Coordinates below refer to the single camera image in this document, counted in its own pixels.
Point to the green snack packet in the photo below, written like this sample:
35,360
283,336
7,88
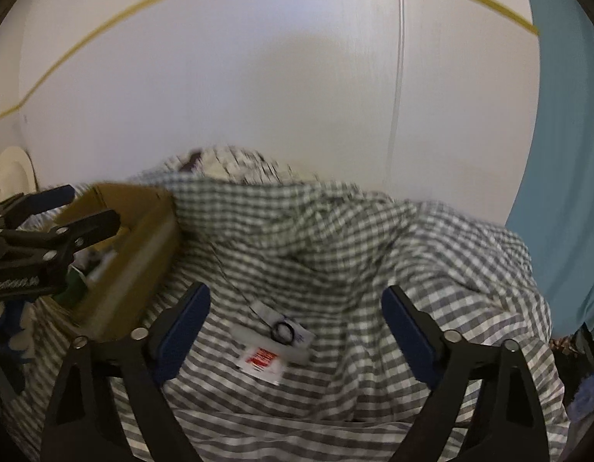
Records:
75,283

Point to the blue patterned cloth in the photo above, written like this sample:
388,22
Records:
15,327

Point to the cardboard box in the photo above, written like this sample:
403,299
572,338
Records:
133,260

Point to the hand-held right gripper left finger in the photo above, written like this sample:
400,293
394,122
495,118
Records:
181,332

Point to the floral patterned pillow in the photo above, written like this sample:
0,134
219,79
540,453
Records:
215,159

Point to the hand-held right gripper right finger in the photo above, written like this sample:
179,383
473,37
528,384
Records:
410,332

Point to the white sachet with red label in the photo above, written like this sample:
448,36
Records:
261,361

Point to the dark bag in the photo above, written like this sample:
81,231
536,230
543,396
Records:
578,356

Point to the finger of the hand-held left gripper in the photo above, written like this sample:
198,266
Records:
90,228
51,197

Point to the grey white checked blanket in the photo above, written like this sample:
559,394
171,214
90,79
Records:
350,250

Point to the teal curtain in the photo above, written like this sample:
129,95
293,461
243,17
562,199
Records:
566,154

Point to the white padded headboard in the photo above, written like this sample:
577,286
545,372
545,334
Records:
10,173

